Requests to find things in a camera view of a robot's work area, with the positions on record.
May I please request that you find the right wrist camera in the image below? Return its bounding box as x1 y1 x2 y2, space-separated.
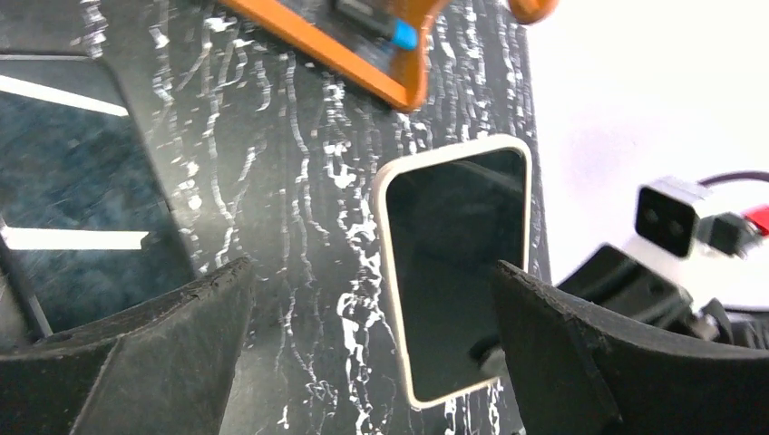
635 177 768 258

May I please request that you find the black smartphone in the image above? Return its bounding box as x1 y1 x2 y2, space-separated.
1 53 195 349

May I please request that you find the black blue marker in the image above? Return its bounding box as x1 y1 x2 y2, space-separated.
332 0 418 51

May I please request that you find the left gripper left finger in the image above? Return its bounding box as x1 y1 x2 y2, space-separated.
1 258 255 434

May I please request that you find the phone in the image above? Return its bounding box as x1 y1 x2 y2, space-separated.
371 134 532 409

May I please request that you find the orange wooden shelf rack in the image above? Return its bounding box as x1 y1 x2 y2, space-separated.
200 1 558 112

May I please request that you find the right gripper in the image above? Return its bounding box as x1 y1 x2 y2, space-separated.
558 244 734 344

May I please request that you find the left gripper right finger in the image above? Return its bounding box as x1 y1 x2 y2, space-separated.
492 262 768 434

